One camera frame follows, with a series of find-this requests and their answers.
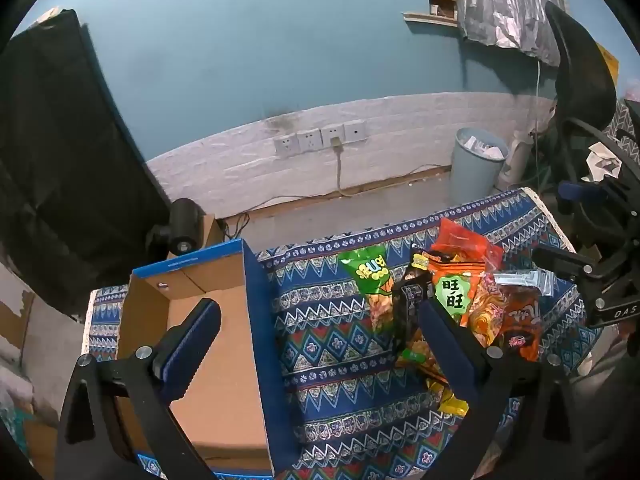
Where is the grey-blue trash bin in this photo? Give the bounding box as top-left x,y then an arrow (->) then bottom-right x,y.
448,127 -> 510,207

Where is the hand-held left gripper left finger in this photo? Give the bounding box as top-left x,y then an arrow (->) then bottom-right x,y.
55,298 -> 223,480

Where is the blue cardboard box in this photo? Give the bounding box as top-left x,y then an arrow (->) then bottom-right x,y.
116,239 -> 301,478

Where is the red fries snack bag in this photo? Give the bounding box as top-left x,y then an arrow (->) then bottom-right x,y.
467,282 -> 544,362

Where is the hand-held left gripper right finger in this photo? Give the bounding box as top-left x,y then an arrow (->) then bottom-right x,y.
417,299 -> 601,480

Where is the orange snack bag green label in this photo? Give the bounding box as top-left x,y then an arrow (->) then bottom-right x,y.
426,250 -> 497,332

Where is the white jug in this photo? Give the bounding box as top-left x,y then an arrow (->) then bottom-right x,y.
497,130 -> 535,193

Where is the silver foil packet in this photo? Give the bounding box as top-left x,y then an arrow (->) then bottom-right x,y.
492,270 -> 556,297

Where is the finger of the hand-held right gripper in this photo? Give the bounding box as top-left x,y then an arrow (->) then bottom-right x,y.
557,180 -> 623,223
531,246 -> 608,283

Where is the yellow paper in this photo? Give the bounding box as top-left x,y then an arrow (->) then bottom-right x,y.
596,42 -> 621,84

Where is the black office chair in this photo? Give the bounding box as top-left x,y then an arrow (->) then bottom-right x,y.
542,1 -> 640,261

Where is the small brown cardboard box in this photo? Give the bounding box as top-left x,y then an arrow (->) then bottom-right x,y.
200,212 -> 227,250

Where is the large dark panel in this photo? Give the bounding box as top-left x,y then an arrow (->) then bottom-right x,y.
0,7 -> 173,313

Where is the beige plug with cable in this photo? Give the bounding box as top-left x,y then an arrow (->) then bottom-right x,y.
327,136 -> 361,198

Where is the black floor cable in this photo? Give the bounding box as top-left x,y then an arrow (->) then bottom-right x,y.
221,211 -> 251,240

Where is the silver foil sheet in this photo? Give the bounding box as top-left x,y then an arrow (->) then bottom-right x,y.
454,0 -> 567,67

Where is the black cylindrical device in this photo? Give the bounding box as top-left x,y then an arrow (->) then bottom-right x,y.
146,198 -> 204,256

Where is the red transparent snack bag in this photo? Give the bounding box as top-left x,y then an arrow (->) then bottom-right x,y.
432,218 -> 504,281

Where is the white paper waste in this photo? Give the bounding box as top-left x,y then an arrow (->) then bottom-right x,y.
464,134 -> 506,159

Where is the blue patterned tablecloth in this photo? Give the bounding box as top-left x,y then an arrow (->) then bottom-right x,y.
85,187 -> 593,480

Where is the black snack bag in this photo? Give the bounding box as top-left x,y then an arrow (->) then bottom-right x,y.
392,249 -> 437,358

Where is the wooden window ledge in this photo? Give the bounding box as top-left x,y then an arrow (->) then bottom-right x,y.
403,11 -> 461,29

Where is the crumpled white paper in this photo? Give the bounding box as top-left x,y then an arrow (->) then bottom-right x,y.
587,141 -> 624,182

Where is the yellow snack packet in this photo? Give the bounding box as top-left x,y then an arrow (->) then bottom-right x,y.
395,337 -> 451,386
425,379 -> 471,417

